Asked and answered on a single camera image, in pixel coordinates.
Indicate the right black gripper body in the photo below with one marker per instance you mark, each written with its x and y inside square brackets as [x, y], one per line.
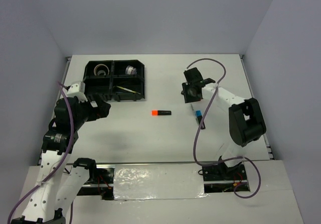
[188, 94]

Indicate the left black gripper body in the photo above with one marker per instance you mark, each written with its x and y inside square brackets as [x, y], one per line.
[86, 114]

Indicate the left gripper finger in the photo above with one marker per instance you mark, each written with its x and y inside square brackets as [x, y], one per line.
[96, 99]
[101, 111]

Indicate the blue highlighter marker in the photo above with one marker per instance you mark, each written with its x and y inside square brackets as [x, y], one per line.
[199, 117]

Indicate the large clear tape roll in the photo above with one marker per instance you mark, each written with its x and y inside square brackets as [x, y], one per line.
[100, 67]

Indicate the small clear tape roll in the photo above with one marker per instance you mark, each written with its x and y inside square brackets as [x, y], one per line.
[102, 73]

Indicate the yellow thin pen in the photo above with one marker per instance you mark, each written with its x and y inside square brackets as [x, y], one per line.
[127, 90]

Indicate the orange highlighter marker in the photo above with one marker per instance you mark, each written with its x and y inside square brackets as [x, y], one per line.
[161, 112]

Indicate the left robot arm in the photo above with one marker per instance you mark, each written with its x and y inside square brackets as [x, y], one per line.
[50, 199]

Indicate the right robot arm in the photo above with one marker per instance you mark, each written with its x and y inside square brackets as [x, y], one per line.
[245, 120]

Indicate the black four-compartment organizer tray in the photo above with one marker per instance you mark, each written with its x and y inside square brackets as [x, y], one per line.
[105, 86]

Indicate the silver foil covered panel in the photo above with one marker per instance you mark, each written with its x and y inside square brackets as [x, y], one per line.
[157, 182]

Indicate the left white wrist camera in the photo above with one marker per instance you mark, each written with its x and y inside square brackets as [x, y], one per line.
[77, 89]

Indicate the metal mounting rail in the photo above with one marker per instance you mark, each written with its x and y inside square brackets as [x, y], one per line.
[107, 165]

